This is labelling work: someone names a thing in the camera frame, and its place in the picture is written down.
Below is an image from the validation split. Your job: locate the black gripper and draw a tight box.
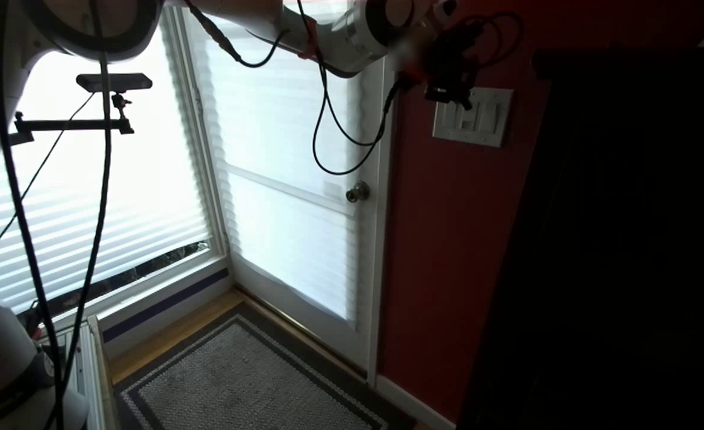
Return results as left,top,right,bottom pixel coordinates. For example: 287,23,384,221
422,23,491,113

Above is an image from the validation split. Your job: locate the metal door knob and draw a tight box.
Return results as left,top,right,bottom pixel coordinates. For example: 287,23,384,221
345,180,373,205

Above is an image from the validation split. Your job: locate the white door with blind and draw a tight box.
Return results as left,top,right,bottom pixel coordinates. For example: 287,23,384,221
161,0,404,387

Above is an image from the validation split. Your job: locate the dark wooden cabinet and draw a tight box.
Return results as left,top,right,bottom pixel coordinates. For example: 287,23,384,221
456,45,704,430

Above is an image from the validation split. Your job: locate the white baseboard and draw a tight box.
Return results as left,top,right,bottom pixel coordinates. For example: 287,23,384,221
376,373,459,430

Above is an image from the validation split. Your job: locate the grey rug with dark border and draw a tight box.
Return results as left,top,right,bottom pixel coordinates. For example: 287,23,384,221
114,305,417,430

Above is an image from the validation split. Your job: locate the window with white blinds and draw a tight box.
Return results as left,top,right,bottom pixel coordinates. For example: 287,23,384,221
0,20,230,321

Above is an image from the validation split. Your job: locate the white metal rack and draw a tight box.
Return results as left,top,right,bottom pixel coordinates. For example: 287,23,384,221
39,313,123,430

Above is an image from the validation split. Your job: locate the white light switch plate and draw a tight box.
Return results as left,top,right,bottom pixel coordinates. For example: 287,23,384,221
431,84,517,150

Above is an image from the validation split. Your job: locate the black hanging robot cable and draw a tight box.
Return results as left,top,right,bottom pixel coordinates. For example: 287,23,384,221
310,45,408,180

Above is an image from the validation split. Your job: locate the black camera on stand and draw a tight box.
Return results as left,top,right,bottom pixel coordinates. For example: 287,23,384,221
74,73,155,97

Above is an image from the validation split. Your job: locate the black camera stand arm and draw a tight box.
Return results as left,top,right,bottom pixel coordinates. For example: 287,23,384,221
5,92,137,149

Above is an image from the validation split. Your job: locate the thin camera cable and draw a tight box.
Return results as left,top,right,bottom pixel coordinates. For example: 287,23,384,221
0,92,98,276

